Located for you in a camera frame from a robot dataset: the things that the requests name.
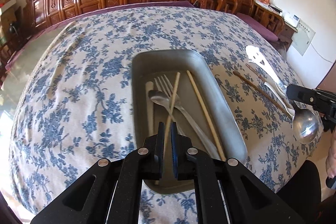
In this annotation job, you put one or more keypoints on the dark brown chopstick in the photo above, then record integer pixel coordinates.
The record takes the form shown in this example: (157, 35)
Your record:
(253, 70)
(257, 88)

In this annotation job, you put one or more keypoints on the white distribution box door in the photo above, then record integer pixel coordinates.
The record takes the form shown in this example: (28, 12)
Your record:
(303, 37)

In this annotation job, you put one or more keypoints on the wooden side table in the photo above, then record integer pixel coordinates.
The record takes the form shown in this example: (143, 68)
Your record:
(287, 35)

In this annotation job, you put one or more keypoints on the black desk lamp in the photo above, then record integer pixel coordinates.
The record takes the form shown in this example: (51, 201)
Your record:
(13, 27)

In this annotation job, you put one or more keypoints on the rectangular metal container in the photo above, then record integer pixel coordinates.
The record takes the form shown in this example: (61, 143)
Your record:
(168, 61)

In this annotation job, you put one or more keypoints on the person's black trousers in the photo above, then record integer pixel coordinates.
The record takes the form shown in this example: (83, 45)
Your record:
(299, 187)

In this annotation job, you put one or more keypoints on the purple armchair cushion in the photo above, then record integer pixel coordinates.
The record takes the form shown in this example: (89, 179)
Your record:
(260, 28)

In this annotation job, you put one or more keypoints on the white device blue label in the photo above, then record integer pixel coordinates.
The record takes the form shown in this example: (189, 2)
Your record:
(292, 18)

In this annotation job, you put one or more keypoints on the blue floral tablecloth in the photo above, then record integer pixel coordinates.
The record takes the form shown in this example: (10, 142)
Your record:
(78, 95)

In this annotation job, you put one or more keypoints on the metal fork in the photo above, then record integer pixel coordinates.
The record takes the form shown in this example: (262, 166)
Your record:
(164, 82)

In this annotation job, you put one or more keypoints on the person's right hand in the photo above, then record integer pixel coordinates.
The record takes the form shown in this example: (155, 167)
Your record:
(332, 158)

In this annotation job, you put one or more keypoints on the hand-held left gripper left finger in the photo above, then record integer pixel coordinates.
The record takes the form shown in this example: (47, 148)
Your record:
(159, 142)

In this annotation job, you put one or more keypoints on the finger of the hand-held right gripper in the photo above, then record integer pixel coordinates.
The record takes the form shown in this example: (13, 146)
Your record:
(302, 94)

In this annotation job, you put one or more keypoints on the large metal spoon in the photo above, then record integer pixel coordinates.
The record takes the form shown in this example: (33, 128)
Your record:
(305, 127)

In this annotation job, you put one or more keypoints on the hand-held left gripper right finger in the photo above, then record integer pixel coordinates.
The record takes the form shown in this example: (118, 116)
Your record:
(174, 146)

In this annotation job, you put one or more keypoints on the small metal spoon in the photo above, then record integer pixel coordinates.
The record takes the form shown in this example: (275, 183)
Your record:
(157, 96)

